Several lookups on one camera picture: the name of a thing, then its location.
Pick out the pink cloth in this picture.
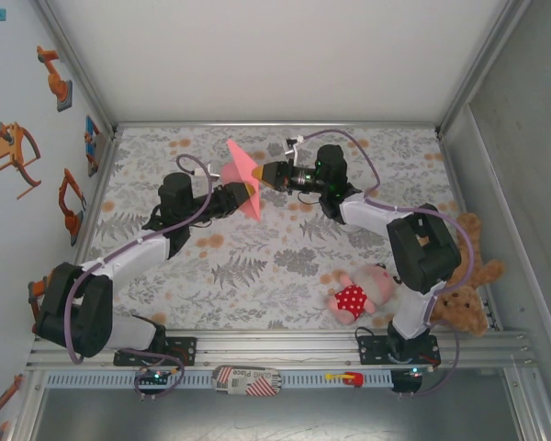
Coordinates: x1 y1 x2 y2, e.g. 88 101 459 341
219 139 263 221

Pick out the floral patterned table mat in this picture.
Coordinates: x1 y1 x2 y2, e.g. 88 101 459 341
68 126 460 330

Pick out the blue orange machine sticker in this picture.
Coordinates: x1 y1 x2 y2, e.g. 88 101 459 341
84 114 102 178

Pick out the pink doll red dotted dress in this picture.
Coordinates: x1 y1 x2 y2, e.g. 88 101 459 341
325 262 401 326

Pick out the orange grey gripper sticker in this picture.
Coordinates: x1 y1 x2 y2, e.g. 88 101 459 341
0 121 42 200

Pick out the small circuit board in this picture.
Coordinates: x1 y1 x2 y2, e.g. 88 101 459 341
394 365 437 379
135 367 180 385

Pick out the brown teddy bear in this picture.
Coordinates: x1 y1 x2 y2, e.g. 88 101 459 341
429 211 506 339

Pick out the aluminium profile frame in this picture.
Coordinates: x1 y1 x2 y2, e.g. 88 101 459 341
25 0 551 441

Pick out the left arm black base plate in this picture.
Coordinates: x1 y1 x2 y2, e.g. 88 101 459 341
113 336 198 368

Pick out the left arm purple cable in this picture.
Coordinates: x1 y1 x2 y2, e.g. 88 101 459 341
65 154 212 401

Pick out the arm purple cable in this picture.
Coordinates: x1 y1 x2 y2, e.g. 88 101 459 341
65 154 212 401
284 130 475 400

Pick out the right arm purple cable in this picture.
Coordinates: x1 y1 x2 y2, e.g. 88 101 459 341
284 130 475 400

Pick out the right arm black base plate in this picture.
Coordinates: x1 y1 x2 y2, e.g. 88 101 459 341
356 334 441 367

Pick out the slotted grey cable duct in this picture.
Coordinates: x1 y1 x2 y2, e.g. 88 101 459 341
45 370 394 390

